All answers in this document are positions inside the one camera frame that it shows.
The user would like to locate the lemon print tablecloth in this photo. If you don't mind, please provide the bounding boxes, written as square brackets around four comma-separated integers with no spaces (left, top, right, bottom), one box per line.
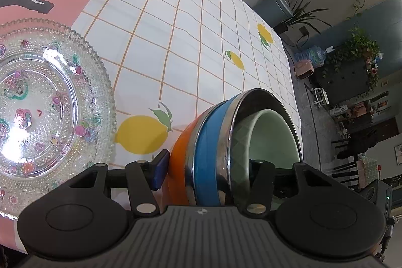
[0,0,302,256]

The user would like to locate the orange steel bowl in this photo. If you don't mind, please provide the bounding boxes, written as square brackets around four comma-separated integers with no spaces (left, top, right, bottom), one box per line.
[165,105,227,206]

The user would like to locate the green bowl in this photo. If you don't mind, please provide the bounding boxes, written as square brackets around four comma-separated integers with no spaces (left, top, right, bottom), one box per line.
[231,109,300,209]

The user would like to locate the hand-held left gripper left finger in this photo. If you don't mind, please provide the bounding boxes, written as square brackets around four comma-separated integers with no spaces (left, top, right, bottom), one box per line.
[60,149,171,215]

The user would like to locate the dark cabinet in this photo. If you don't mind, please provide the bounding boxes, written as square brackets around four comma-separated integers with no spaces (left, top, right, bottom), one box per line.
[314,58,382,105]

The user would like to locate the pink heater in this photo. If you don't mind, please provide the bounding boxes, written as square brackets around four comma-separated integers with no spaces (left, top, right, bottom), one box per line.
[293,60,315,79]

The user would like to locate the blue steel bowl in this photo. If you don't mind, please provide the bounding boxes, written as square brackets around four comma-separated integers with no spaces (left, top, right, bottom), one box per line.
[185,88,305,207]

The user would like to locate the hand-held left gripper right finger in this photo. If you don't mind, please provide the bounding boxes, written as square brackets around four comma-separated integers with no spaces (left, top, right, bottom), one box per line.
[237,158,349,215]

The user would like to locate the large glass plate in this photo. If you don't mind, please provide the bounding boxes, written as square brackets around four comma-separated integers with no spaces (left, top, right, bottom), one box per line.
[0,20,117,220]

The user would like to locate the green checked cloth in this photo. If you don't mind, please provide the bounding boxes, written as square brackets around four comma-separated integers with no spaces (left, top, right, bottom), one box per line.
[358,155,380,190]

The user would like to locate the ivy plant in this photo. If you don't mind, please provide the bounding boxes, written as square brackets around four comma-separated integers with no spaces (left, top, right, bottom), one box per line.
[327,28,384,93]

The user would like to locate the blue water bottle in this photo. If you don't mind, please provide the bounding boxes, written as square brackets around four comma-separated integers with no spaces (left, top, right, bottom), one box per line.
[295,46,334,68]

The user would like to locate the white stool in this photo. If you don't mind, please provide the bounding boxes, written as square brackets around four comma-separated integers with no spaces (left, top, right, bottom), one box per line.
[310,87,330,107]

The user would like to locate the dark dining chair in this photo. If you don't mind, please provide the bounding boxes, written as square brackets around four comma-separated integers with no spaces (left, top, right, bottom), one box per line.
[331,128,379,181]

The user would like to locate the grey trash bin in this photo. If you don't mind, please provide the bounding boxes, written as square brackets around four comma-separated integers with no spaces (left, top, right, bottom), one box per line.
[253,0,294,27]

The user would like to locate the long-leaved potted plant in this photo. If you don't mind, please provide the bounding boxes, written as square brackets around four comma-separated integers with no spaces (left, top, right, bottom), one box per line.
[273,0,332,34]

